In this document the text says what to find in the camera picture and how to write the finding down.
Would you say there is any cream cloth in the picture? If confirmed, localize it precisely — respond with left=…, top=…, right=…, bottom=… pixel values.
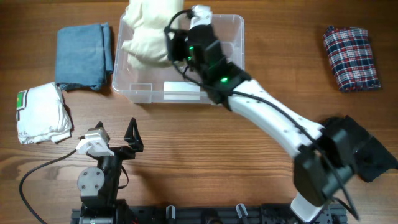
left=122, top=0, right=184, bottom=70

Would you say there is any red blue plaid cloth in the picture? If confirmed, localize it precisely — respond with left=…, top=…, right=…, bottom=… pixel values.
left=323, top=26, right=381, bottom=93

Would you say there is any black cloth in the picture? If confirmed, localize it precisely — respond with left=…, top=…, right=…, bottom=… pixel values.
left=322, top=116, right=397, bottom=183

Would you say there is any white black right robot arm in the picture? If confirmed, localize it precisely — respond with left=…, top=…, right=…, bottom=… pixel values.
left=164, top=24, right=358, bottom=223

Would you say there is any clear plastic storage container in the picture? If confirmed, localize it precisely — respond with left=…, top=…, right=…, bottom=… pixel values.
left=112, top=14, right=245, bottom=104

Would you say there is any white folded t-shirt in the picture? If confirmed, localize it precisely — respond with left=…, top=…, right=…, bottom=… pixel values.
left=16, top=82, right=72, bottom=144

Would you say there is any blue denim folded cloth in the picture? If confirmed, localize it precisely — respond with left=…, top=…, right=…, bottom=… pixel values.
left=55, top=22, right=114, bottom=91

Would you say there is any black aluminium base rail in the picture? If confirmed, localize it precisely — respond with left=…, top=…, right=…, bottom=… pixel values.
left=70, top=203, right=348, bottom=224

